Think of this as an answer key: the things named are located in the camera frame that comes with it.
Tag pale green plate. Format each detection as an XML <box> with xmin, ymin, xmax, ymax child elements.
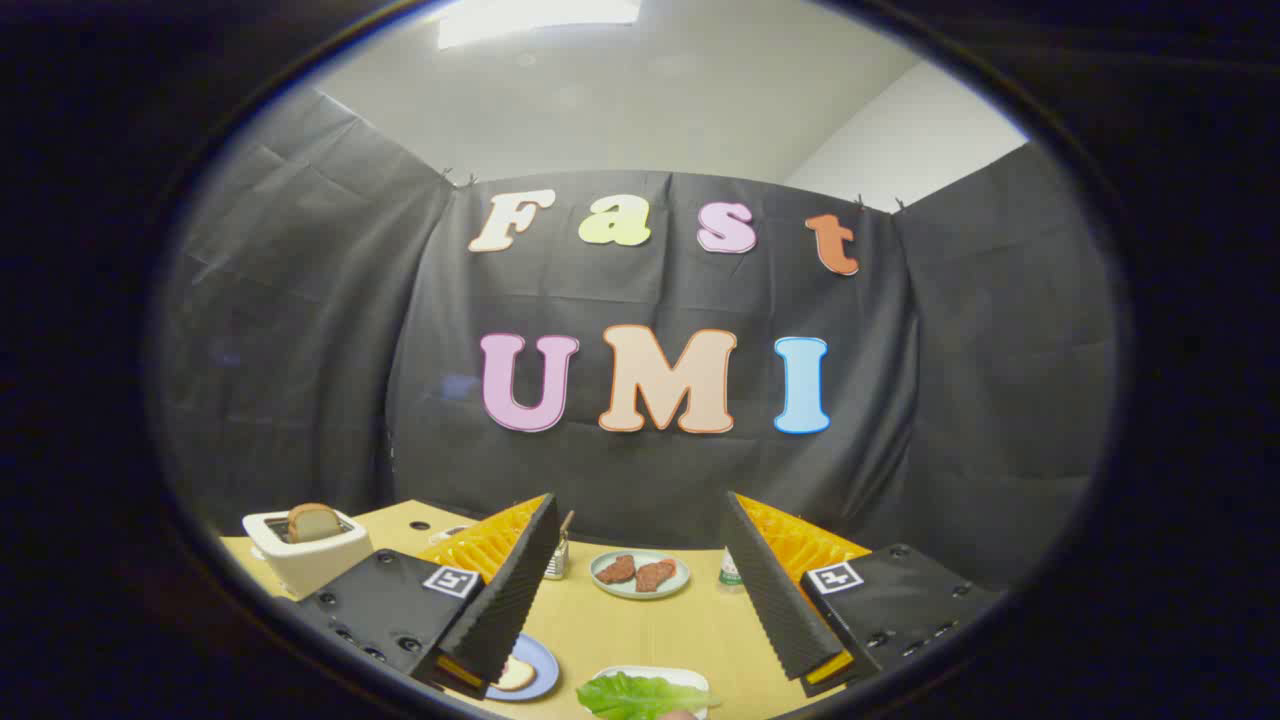
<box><xmin>590</xmin><ymin>549</ymin><xmax>691</xmax><ymax>600</ymax></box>

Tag blue plate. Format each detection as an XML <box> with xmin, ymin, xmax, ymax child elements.
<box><xmin>486</xmin><ymin>633</ymin><xmax>561</xmax><ymax>702</ymax></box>

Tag black backdrop cloth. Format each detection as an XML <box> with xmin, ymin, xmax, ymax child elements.
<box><xmin>160</xmin><ymin>85</ymin><xmax>1119</xmax><ymax>591</ymax></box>

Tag white toaster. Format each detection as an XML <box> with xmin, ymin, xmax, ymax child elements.
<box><xmin>242</xmin><ymin>505</ymin><xmax>374</xmax><ymax>599</ymax></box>

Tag white plate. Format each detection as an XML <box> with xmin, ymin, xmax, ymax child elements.
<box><xmin>590</xmin><ymin>665</ymin><xmax>711</xmax><ymax>720</ymax></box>

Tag plain white bread slice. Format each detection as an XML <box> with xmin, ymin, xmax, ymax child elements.
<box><xmin>288</xmin><ymin>503</ymin><xmax>341</xmax><ymax>544</ymax></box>

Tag green lettuce leaf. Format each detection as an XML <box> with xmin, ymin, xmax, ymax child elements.
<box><xmin>577</xmin><ymin>673</ymin><xmax>721</xmax><ymax>720</ymax></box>

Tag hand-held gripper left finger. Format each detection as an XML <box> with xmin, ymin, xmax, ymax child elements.
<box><xmin>297</xmin><ymin>492</ymin><xmax>562</xmax><ymax>701</ymax></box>

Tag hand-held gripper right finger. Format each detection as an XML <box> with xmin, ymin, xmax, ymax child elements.
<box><xmin>720</xmin><ymin>490</ymin><xmax>1001</xmax><ymax>699</ymax></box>

